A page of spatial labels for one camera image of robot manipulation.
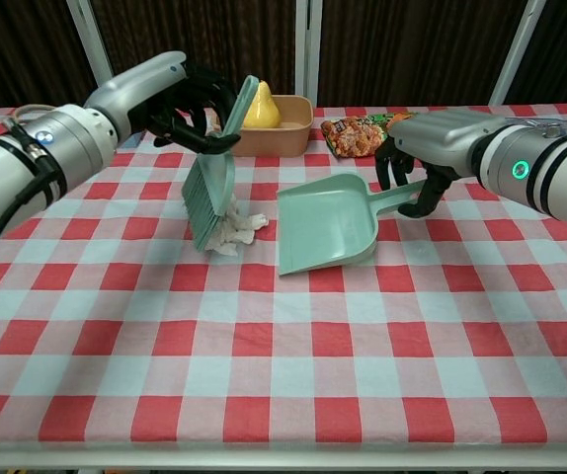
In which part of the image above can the red white checkered tablecloth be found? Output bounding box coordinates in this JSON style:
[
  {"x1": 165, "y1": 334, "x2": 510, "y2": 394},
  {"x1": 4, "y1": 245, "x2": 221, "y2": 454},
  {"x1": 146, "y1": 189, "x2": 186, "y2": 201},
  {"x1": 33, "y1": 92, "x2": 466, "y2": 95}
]
[{"x1": 0, "y1": 103, "x2": 567, "y2": 453}]

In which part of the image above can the tan rectangular tray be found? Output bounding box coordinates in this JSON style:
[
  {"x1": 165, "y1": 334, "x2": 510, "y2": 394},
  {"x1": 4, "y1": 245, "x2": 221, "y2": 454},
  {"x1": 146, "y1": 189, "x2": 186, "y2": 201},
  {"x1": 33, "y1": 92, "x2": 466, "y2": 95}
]
[{"x1": 233, "y1": 94, "x2": 314, "y2": 158}]

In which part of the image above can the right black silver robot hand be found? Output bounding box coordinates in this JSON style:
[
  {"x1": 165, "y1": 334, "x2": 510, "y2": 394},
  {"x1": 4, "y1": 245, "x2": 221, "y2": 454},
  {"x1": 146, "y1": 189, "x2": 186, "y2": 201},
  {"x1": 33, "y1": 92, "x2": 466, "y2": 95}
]
[{"x1": 374, "y1": 109, "x2": 492, "y2": 218}]

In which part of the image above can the green orange snack bag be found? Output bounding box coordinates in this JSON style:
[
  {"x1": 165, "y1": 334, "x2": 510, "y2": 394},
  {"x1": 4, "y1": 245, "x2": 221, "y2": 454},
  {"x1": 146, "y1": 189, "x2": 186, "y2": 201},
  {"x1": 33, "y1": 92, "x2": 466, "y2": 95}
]
[{"x1": 320, "y1": 112, "x2": 421, "y2": 159}]

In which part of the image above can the green plastic dustpan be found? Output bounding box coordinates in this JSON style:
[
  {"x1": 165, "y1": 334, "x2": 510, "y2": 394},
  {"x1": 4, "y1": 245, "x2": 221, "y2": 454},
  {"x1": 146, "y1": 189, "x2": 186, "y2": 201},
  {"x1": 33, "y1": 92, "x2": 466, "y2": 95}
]
[{"x1": 276, "y1": 172, "x2": 428, "y2": 277}]

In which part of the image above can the beige arm cable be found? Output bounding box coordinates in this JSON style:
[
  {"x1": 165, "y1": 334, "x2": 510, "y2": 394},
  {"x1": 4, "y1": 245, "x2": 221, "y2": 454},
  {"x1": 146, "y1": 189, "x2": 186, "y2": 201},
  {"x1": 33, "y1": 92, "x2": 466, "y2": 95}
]
[{"x1": 14, "y1": 104, "x2": 62, "y2": 130}]

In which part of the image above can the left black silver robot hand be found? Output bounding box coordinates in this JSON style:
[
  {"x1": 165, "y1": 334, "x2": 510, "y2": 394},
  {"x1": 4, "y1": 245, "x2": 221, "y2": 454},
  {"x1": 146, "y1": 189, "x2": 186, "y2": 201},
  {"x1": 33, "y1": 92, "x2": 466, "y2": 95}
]
[{"x1": 83, "y1": 50, "x2": 241, "y2": 154}]

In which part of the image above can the white metal frame post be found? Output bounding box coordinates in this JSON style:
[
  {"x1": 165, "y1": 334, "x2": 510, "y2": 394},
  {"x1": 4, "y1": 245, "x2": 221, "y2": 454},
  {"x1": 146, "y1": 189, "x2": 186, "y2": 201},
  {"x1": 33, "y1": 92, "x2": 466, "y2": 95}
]
[
  {"x1": 294, "y1": 0, "x2": 322, "y2": 108},
  {"x1": 488, "y1": 0, "x2": 547, "y2": 106},
  {"x1": 65, "y1": 0, "x2": 117, "y2": 89}
]

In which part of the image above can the clear plastic water bottle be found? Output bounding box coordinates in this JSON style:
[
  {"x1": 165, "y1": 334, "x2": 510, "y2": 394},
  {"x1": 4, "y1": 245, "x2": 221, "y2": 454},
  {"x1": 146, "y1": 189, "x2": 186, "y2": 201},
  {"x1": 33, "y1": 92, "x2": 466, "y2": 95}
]
[{"x1": 505, "y1": 117, "x2": 567, "y2": 138}]

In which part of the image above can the green hand brush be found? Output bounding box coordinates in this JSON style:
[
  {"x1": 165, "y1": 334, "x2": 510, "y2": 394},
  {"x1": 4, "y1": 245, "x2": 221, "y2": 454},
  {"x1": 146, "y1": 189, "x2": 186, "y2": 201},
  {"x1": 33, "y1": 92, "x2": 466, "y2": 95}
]
[{"x1": 181, "y1": 74, "x2": 261, "y2": 253}]

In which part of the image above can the yellow pear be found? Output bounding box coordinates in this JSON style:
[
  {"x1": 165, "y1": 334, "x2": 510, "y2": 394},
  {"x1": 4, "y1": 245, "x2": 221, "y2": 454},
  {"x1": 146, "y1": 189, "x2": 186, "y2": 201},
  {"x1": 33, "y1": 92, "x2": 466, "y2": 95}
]
[{"x1": 241, "y1": 80, "x2": 283, "y2": 128}]

